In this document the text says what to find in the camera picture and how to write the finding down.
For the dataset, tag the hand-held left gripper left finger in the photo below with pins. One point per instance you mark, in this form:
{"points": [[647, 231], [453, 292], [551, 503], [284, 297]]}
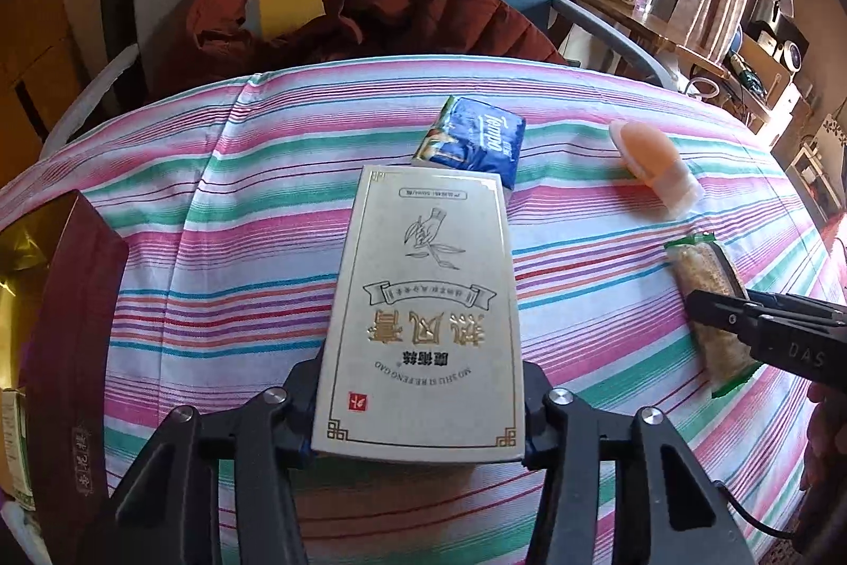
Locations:
{"points": [[294, 406]]}

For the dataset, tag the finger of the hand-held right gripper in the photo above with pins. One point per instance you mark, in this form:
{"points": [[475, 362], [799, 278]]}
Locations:
{"points": [[794, 300], [721, 310]]}

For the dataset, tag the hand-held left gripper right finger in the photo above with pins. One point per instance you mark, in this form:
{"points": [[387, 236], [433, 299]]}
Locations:
{"points": [[536, 406]]}

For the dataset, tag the green snack bar packet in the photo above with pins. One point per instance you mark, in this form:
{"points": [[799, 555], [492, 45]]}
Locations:
{"points": [[701, 274]]}

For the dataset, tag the white cardboard box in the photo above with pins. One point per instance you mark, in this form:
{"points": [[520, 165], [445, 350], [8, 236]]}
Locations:
{"points": [[423, 307]]}

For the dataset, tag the maroon tin box gold interior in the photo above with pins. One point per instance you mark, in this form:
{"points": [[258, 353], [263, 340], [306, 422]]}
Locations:
{"points": [[73, 340]]}

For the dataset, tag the person's right hand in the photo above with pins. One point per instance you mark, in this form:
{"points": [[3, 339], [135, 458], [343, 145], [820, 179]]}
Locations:
{"points": [[827, 439]]}

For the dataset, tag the striped bedsheet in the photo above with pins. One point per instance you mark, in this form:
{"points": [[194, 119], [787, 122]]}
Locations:
{"points": [[231, 274]]}

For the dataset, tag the peach pad in clear wrapper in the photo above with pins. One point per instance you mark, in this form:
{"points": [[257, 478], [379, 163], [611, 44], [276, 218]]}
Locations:
{"points": [[642, 148]]}

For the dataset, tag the black silver speaker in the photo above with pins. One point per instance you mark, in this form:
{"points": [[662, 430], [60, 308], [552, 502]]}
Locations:
{"points": [[777, 45]]}

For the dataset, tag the blue tissue packet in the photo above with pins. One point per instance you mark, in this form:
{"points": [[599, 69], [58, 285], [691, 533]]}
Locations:
{"points": [[483, 138]]}

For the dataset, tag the green white carton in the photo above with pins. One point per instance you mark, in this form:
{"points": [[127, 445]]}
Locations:
{"points": [[13, 446]]}

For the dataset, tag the wooden desk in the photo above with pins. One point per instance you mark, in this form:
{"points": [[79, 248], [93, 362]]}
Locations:
{"points": [[628, 22]]}

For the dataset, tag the white plastic bag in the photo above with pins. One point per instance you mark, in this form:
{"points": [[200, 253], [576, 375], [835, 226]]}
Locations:
{"points": [[92, 95]]}

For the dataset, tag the maroon jacket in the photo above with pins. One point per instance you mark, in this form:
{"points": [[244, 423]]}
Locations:
{"points": [[430, 22]]}

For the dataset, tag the wooden wardrobe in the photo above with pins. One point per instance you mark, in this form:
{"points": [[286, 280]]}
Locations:
{"points": [[33, 42]]}

